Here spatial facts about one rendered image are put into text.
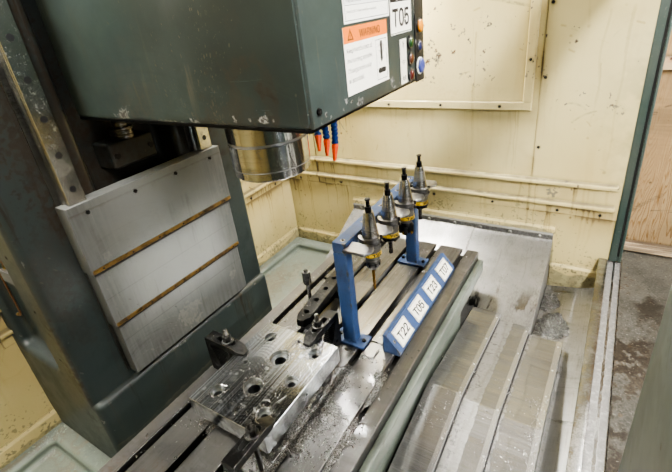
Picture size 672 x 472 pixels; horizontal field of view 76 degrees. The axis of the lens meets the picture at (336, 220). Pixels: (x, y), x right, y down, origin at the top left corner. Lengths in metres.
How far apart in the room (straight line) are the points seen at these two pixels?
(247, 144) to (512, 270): 1.24
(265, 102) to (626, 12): 1.21
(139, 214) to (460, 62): 1.20
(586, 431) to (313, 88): 1.01
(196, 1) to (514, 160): 1.32
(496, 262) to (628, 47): 0.83
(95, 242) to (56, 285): 0.13
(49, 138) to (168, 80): 0.36
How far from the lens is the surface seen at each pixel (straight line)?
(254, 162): 0.83
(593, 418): 1.31
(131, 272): 1.27
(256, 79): 0.71
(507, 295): 1.74
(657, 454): 0.36
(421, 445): 1.24
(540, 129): 1.73
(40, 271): 1.20
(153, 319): 1.36
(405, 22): 0.95
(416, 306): 1.32
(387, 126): 1.91
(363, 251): 1.06
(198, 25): 0.77
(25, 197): 1.16
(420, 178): 1.35
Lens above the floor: 1.76
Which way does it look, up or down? 27 degrees down
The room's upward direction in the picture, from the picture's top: 7 degrees counter-clockwise
